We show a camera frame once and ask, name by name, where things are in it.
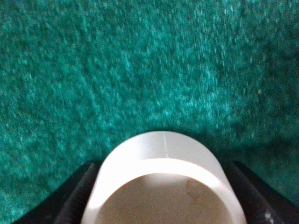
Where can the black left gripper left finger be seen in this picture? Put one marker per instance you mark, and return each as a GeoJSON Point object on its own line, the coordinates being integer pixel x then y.
{"type": "Point", "coordinates": [65, 205]}

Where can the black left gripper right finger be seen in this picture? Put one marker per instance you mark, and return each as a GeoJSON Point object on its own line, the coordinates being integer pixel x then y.
{"type": "Point", "coordinates": [260, 202]}

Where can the small beige cup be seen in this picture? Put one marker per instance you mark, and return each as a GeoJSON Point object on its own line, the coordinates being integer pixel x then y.
{"type": "Point", "coordinates": [162, 177]}

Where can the dark green felt mat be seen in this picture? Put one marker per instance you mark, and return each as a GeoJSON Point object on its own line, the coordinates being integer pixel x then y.
{"type": "Point", "coordinates": [79, 77]}

